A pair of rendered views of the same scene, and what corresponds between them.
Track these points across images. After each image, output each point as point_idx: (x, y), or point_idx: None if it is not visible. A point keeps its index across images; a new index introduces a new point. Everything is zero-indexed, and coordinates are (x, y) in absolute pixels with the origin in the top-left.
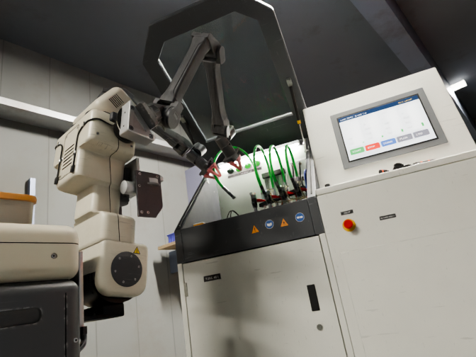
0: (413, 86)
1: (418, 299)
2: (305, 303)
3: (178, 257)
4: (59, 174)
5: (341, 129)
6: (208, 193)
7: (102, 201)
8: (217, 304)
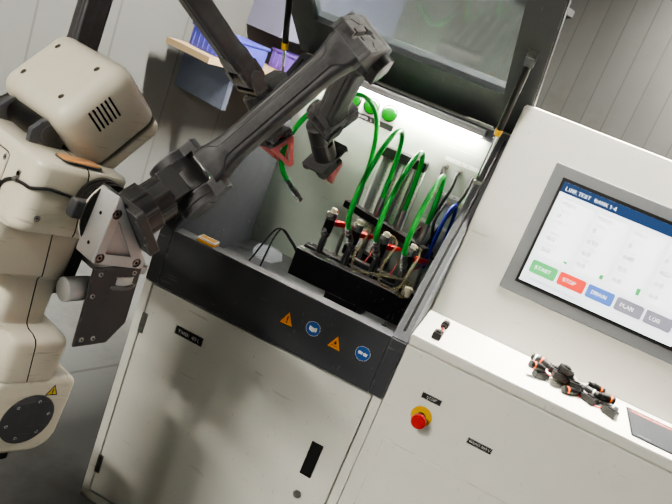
0: None
1: None
2: (297, 458)
3: (150, 269)
4: None
5: (552, 209)
6: None
7: (16, 305)
8: (179, 374)
